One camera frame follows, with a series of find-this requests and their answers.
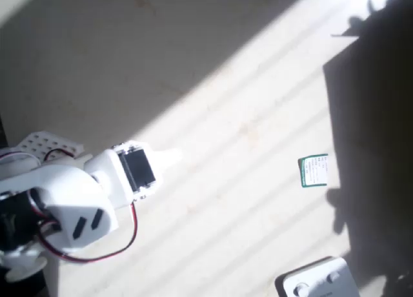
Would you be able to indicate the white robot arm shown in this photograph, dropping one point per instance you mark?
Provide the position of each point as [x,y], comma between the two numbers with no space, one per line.
[61,180]

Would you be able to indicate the green-bordered label sticker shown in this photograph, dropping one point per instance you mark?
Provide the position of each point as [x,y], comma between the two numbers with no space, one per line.
[314,171]

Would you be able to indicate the white device with knobs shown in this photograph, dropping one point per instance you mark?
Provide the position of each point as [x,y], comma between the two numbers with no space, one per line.
[322,277]

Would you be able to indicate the white perforated base plate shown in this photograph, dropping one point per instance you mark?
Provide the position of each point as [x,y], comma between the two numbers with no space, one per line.
[35,142]

